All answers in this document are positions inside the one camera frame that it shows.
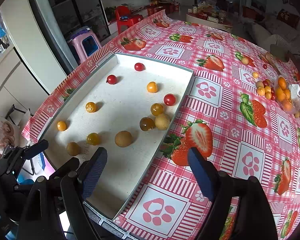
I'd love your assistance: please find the large tan longan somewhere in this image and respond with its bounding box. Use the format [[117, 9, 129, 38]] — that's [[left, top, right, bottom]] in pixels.
[[115, 131, 133, 147]]

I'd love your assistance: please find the yellow cherry tomato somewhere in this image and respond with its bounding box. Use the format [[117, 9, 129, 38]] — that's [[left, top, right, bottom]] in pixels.
[[85, 102, 98, 113]]

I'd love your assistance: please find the small tan longan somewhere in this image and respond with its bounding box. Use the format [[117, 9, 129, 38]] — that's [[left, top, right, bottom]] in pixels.
[[154, 113, 171, 131]]

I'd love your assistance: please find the dark yellow-green cherry tomato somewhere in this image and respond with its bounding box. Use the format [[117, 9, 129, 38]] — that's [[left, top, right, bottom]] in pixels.
[[139, 117, 155, 131]]

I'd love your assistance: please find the amber cherry tomato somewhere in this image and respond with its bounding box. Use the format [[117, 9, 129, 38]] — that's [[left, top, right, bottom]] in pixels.
[[151, 103, 164, 116]]

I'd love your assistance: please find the red cherry tomato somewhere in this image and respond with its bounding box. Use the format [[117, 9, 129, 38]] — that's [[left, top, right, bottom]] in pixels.
[[106, 75, 117, 85], [164, 94, 176, 106]]

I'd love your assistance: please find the orange cherry tomato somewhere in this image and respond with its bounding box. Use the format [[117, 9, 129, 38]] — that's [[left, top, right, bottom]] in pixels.
[[146, 81, 158, 93]]

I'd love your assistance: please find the tan longan in tray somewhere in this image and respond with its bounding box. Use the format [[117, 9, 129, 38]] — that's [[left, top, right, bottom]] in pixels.
[[66, 142, 82, 157]]

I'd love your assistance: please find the small orange tomato in tray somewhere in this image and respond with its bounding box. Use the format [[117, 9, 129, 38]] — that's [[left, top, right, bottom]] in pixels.
[[57, 121, 67, 132]]

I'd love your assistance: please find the pink strawberry checkered tablecloth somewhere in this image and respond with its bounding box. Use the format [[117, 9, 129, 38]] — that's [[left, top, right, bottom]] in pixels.
[[22, 12, 300, 239]]

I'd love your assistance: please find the white grey-rimmed tray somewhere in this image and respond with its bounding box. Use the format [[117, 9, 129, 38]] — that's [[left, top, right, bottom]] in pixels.
[[42, 53, 193, 219]]

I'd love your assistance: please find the red cherry tomato in tray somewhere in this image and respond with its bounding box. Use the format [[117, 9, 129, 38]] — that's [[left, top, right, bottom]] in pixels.
[[106, 75, 117, 85]]

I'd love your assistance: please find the tan longan beside bowl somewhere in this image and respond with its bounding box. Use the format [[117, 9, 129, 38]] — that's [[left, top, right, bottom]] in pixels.
[[294, 111, 300, 118]]

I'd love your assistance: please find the pink plastic stool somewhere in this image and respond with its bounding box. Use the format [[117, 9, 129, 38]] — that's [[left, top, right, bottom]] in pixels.
[[67, 26, 102, 65]]

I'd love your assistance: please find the clear glass fruit bowl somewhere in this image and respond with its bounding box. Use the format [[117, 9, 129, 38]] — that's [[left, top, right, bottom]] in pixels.
[[274, 75, 300, 114]]

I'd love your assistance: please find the tangerine on top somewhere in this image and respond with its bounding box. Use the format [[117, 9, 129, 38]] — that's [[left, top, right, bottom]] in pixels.
[[277, 77, 287, 89]]

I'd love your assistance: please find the tan longan far strawberry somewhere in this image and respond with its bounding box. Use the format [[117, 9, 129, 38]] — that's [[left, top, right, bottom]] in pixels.
[[241, 57, 249, 65]]

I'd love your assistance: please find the crumpled white tissue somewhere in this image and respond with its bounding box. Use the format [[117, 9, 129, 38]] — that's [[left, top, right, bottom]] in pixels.
[[289, 84, 300, 100]]

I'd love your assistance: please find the red plastic chair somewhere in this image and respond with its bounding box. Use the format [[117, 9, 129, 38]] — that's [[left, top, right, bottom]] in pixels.
[[115, 5, 143, 34]]

